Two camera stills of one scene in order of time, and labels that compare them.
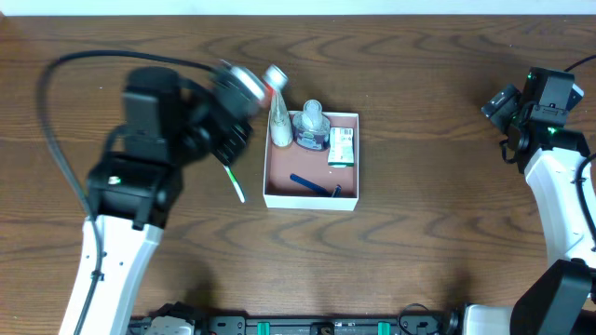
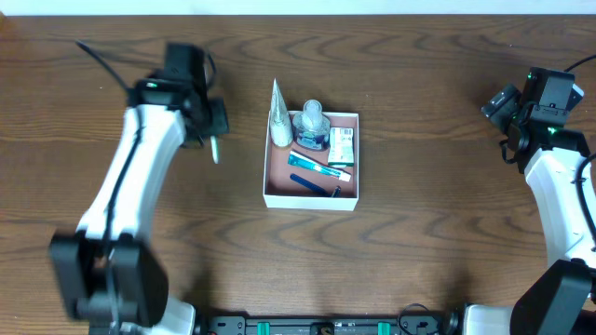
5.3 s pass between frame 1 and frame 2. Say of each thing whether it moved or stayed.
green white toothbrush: moved
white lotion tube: stayed
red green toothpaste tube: moved
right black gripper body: stayed
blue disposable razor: stayed
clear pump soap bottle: stayed
